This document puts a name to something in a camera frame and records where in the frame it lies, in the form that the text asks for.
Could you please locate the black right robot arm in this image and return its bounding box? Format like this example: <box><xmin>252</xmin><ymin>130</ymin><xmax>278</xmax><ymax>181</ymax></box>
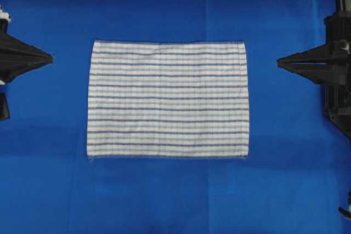
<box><xmin>277</xmin><ymin>0</ymin><xmax>350</xmax><ymax>138</ymax></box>

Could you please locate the blue table cloth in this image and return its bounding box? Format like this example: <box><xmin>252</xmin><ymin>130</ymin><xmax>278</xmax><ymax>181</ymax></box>
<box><xmin>1</xmin><ymin>0</ymin><xmax>350</xmax><ymax>233</ymax></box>

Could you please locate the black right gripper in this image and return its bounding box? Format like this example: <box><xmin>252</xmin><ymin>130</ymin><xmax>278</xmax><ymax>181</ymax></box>
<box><xmin>277</xmin><ymin>11</ymin><xmax>350</xmax><ymax>85</ymax></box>

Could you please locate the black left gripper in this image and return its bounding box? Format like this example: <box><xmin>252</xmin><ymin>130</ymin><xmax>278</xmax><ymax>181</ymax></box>
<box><xmin>1</xmin><ymin>6</ymin><xmax>53</xmax><ymax>83</ymax></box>

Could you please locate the blue white striped towel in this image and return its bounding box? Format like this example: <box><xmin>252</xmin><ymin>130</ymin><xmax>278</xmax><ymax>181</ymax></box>
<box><xmin>86</xmin><ymin>39</ymin><xmax>250</xmax><ymax>159</ymax></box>

